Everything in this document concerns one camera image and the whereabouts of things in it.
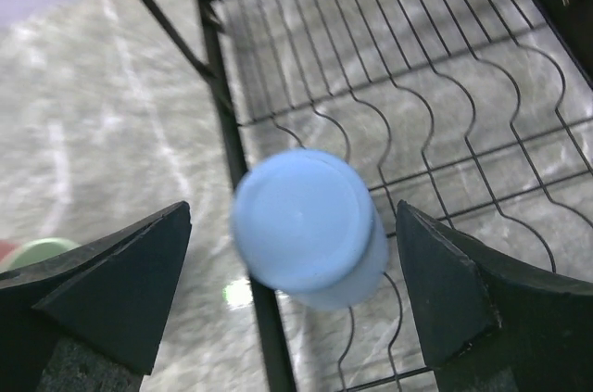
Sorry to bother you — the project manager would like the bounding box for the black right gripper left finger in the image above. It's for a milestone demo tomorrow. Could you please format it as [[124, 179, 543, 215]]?
[[1, 201, 191, 391]]

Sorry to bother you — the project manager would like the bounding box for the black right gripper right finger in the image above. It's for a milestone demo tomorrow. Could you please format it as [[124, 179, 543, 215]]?
[[397, 201, 592, 391]]

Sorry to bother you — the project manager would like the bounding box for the small green plastic tumbler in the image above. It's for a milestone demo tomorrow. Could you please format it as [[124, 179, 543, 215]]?
[[1, 237, 81, 272]]

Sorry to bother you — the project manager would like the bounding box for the pink plastic tumbler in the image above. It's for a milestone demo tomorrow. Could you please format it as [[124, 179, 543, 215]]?
[[0, 240, 19, 272]]

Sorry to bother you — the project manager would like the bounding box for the blue plastic tumbler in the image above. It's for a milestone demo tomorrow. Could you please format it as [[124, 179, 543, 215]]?
[[231, 148, 389, 310]]

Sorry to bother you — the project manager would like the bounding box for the black wire dish rack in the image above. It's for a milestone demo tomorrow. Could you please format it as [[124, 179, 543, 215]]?
[[48, 0, 593, 392]]

